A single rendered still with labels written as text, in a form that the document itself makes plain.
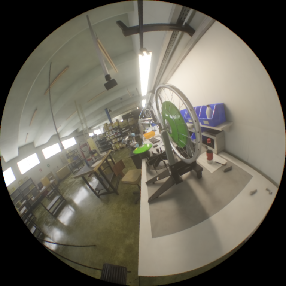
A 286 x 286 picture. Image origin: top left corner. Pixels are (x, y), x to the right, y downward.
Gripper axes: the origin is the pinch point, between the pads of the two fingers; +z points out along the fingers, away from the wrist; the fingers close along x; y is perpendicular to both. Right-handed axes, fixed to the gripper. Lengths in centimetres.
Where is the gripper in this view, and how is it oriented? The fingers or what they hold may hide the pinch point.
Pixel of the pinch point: (136, 147)
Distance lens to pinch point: 141.6
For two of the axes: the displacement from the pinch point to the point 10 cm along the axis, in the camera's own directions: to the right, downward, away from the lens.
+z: 7.7, 4.5, -4.5
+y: -0.9, 7.8, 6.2
